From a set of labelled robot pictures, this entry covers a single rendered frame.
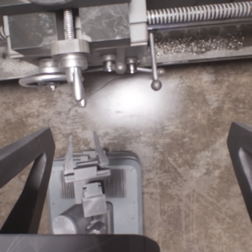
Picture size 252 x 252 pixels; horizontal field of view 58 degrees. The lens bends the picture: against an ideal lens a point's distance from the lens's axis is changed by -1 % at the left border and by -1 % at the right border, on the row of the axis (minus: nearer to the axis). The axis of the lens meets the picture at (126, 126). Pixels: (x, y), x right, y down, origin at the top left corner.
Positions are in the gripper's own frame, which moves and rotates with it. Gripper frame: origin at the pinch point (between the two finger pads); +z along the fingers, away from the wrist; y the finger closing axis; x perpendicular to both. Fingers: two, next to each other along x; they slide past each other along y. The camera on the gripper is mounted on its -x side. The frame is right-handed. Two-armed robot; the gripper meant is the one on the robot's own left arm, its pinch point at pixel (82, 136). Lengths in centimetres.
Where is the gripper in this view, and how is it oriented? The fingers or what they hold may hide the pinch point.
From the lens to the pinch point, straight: 53.5
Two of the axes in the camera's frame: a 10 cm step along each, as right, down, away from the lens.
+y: -9.6, 1.1, -2.7
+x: -2.8, -0.7, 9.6
